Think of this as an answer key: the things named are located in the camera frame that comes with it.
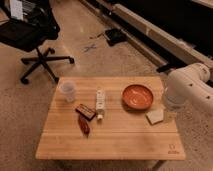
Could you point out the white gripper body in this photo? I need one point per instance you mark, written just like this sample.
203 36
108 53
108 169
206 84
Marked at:
171 101

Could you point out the orange ceramic bowl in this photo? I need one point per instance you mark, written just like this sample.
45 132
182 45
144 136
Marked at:
137 96

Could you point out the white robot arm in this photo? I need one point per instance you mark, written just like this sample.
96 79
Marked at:
189 84

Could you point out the beige sponge block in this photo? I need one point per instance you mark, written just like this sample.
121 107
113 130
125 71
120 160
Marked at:
155 116

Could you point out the white plastic bottle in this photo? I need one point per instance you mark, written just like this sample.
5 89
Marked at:
100 104

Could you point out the black bag on floor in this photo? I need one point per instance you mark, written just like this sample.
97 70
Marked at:
115 36

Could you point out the wooden table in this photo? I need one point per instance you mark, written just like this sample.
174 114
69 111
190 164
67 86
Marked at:
123 134

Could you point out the dark brown chocolate box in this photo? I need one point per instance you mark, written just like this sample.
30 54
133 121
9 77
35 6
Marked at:
85 111

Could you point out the red-brown snack packet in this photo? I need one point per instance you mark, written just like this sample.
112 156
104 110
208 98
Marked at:
83 125

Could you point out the clear plastic cup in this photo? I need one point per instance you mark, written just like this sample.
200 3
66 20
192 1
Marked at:
68 89

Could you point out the black office chair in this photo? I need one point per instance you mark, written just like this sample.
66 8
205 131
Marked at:
29 34

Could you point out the long white wall rail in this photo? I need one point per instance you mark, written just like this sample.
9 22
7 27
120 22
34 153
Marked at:
162 38

